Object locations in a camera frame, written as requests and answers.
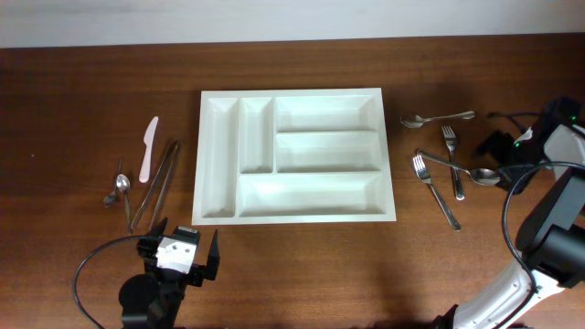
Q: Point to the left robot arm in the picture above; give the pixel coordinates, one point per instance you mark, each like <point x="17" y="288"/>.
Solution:
<point x="152" y="299"/>

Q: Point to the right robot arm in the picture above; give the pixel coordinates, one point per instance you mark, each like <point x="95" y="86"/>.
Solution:
<point x="548" y="248"/>

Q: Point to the small shiny teaspoon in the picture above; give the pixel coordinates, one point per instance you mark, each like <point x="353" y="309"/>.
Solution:
<point x="123" y="184"/>

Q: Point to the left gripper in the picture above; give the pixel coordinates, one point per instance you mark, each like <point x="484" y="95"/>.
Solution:
<point x="194" y="276"/>

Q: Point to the steel fork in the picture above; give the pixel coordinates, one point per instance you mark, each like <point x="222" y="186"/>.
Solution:
<point x="422" y="173"/>
<point x="452" y="142"/>

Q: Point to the white plastic cutlery tray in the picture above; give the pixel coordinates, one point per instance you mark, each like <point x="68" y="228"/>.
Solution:
<point x="292" y="157"/>

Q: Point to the steel tablespoon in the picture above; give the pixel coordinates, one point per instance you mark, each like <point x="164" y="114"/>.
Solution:
<point x="418" y="121"/>
<point x="481" y="176"/>

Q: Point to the metal kitchen tongs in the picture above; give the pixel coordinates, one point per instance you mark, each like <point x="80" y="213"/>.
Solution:
<point x="158" y="178"/>

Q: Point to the small dark teaspoon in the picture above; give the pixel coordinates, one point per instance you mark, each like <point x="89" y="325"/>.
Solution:
<point x="112" y="198"/>

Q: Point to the white plastic knife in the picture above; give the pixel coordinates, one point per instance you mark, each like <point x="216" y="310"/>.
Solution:
<point x="148" y="143"/>

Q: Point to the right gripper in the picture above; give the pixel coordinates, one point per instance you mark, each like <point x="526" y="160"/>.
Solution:
<point x="498" y="143"/>

